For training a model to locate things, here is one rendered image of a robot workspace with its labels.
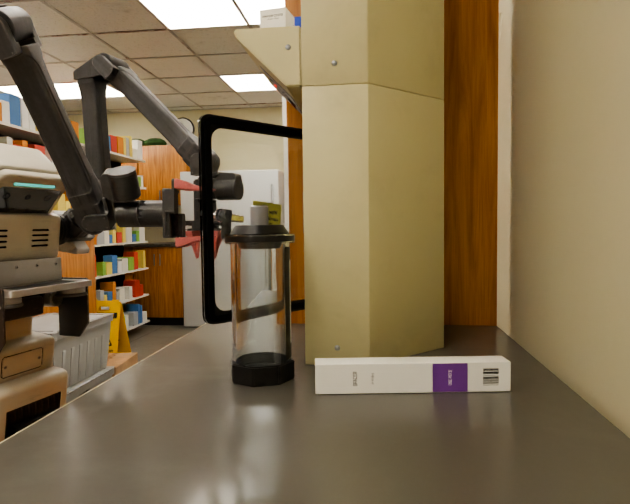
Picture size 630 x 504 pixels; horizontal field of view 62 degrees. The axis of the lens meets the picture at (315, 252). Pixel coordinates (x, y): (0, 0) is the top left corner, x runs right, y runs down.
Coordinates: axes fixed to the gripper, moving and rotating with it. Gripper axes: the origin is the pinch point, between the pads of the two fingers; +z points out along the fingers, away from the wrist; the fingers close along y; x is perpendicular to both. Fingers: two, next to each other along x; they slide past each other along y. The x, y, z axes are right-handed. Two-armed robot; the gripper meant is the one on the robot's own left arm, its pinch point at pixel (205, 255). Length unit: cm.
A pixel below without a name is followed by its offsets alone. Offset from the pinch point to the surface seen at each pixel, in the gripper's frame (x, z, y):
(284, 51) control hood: -46, -37, 30
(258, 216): -55, -9, 27
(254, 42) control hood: -46, -38, 24
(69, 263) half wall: 198, 18, -162
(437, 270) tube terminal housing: -33, 1, 56
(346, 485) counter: -87, 16, 42
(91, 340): 143, 57, -116
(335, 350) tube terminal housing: -46, 13, 38
